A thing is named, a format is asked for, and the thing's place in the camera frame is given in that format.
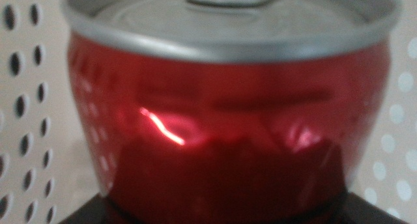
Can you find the white perforated plastic basket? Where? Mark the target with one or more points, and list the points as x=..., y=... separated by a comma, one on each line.
x=55, y=120

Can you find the red cola can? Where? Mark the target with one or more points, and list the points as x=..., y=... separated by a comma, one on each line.
x=228, y=120

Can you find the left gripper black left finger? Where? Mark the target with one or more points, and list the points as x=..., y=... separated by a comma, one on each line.
x=94, y=212

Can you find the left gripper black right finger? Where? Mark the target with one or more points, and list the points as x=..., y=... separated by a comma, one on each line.
x=365, y=214

